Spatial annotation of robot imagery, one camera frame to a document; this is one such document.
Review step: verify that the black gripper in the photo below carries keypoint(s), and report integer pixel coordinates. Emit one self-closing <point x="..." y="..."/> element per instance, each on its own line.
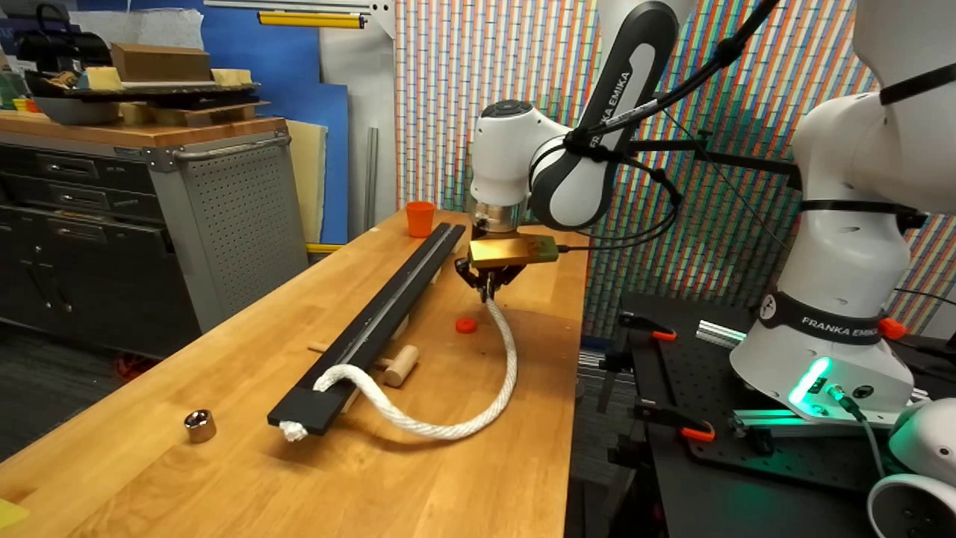
<point x="488" y="281"/>

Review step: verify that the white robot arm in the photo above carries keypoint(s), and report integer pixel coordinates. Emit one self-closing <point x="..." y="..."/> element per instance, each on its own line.
<point x="865" y="166"/>

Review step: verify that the white round object corner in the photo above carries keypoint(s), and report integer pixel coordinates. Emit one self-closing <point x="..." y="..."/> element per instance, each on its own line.
<point x="920" y="497"/>

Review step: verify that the small orange disc near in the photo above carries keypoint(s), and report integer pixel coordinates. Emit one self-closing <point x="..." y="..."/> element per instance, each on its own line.
<point x="464" y="325"/>

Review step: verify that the orange plastic cup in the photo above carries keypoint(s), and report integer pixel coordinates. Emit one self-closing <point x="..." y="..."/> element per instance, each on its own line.
<point x="418" y="219"/>

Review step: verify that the wooden cylinder peg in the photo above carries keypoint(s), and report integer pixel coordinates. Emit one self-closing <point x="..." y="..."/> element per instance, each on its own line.
<point x="400" y="367"/>

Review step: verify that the blue foam board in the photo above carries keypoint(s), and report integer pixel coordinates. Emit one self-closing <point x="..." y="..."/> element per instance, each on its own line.
<point x="285" y="62"/>

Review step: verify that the yellow level bar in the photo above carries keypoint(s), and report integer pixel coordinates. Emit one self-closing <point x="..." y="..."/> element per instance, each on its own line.
<point x="311" y="18"/>

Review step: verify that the grey metal tool cabinet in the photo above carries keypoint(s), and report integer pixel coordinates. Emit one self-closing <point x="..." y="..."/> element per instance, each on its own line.
<point x="140" y="237"/>

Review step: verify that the stack of wood and trays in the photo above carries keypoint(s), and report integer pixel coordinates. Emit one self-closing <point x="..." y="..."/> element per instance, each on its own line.
<point x="140" y="86"/>

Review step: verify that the tan wrist camera block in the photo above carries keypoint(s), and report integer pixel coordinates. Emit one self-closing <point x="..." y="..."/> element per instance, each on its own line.
<point x="512" y="251"/>

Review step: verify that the long black rail object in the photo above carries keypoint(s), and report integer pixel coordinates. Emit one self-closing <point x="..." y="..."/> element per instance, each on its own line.
<point x="309" y="407"/>

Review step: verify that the black clamp orange handle upper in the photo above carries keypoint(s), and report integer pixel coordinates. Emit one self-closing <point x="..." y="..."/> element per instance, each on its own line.
<point x="638" y="328"/>

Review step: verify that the black clamp orange handle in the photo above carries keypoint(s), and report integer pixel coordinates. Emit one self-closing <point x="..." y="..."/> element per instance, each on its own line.
<point x="638" y="328"/>
<point x="689" y="425"/>

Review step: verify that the camera on black stand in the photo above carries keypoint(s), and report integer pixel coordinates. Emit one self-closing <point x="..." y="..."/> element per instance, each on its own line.
<point x="712" y="156"/>

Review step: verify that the black clamp orange handle lower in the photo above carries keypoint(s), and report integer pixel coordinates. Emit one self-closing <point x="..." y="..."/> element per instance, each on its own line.
<point x="689" y="425"/>

